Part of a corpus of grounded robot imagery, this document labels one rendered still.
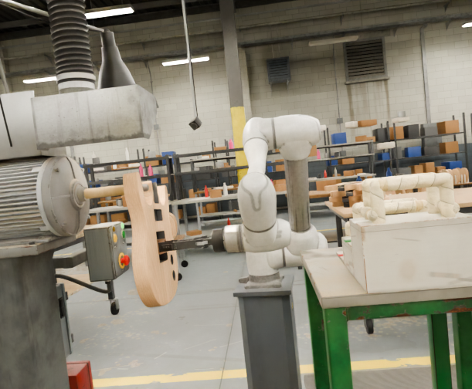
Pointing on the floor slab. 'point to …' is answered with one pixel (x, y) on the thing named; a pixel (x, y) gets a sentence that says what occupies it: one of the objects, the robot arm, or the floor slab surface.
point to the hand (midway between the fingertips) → (163, 245)
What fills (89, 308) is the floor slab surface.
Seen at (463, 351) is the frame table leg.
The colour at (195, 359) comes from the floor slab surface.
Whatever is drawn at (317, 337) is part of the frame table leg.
